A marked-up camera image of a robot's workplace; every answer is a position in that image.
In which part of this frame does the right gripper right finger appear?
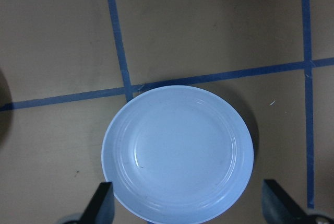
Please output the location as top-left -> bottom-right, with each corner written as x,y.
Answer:
261,179 -> 310,223

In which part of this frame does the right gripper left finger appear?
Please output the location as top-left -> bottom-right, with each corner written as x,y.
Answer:
81,182 -> 115,223

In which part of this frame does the blue plate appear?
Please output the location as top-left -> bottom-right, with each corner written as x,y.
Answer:
101,86 -> 254,223

